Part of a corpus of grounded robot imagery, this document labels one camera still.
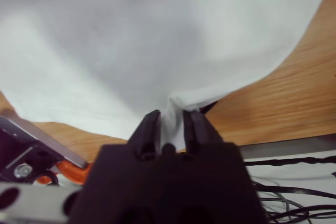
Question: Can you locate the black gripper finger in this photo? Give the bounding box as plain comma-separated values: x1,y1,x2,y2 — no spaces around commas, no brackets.
183,109,225,155
128,109,161,162

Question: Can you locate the white t-shirt with black print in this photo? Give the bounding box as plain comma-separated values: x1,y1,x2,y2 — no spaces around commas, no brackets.
0,0,332,154

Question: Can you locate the orange cable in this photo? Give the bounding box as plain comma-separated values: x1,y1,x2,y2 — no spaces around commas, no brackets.
36,160,94,186

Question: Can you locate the braided black cable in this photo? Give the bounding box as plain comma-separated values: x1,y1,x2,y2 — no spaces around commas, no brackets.
244,155,336,167

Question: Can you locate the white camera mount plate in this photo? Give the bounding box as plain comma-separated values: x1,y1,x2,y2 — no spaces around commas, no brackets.
0,108,89,169

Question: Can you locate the smooth black cable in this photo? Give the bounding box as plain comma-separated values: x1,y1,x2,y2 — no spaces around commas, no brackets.
264,203,336,222
253,186,336,199

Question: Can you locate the black post bracket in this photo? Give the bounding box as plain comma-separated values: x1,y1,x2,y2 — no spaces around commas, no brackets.
0,118,64,183

